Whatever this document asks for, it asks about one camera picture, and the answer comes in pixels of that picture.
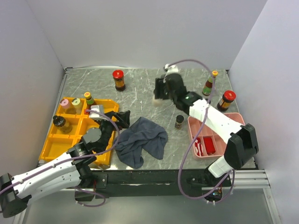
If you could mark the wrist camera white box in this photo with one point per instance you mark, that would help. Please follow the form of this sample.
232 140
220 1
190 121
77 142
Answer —
170 69
95 112

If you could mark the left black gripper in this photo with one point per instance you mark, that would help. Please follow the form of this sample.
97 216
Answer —
124 117

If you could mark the red lid sauce jar left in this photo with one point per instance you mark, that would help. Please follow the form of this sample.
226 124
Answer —
118 76

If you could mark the dark blue cloth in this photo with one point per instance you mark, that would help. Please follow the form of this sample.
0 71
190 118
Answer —
144 134

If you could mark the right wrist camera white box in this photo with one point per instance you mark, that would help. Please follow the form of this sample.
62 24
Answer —
170 69

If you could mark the green lid cream bottle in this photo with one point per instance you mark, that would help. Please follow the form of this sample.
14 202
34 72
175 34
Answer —
77 104

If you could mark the red lid sauce jar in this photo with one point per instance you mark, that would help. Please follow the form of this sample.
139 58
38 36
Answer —
227 98
118 76

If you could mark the pink lid bottle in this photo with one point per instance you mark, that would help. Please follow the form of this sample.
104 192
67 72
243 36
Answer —
65 104

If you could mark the red packet in tray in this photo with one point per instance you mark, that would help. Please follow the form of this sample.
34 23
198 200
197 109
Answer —
208 142

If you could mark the pink compartment tray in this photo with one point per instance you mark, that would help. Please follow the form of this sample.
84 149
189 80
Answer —
194 125

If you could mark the aluminium frame rail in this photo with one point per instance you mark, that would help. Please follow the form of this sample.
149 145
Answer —
249 200

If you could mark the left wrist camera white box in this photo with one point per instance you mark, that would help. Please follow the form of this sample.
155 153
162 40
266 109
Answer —
95 112

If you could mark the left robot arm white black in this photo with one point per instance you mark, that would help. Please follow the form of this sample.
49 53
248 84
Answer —
69 170

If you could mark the red white striped packet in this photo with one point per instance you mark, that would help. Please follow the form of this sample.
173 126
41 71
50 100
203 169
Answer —
198 147

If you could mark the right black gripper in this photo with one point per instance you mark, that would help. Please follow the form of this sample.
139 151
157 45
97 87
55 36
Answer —
160 84

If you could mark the small spice jar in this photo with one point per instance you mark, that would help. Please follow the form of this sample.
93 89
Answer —
179 122

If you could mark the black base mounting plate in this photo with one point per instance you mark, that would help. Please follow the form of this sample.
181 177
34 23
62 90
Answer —
164 182

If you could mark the yellow cap chili sauce bottle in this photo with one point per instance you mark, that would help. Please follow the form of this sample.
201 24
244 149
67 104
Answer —
209 84

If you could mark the yellow cap green label bottle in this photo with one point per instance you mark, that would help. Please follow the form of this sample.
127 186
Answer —
89 100

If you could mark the red lid sauce jar right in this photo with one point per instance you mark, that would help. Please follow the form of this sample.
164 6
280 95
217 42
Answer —
227 98

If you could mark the yellow compartment organizer tray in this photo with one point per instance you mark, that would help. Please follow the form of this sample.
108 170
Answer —
57 143

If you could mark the round black cap dark bottle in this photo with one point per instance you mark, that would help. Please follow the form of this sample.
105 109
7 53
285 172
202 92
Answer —
62 124

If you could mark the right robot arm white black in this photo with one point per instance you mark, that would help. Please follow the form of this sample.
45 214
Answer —
241 140

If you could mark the white powder bottle black cap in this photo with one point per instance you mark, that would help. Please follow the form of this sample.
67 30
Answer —
157 102

